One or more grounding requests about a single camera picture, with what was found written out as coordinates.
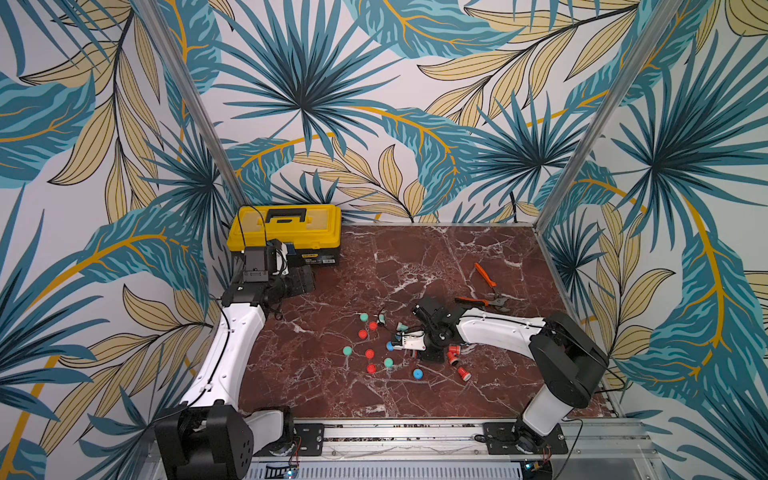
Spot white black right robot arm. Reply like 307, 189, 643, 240
392, 298, 609, 454

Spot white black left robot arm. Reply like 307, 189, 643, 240
154, 239, 315, 479

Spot yellow black toolbox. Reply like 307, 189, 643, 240
227, 204, 342, 265

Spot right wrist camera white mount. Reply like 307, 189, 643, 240
391, 331, 427, 351

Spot orange handled pliers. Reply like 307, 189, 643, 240
454, 262, 509, 313

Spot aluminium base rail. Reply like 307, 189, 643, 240
246, 418, 668, 479

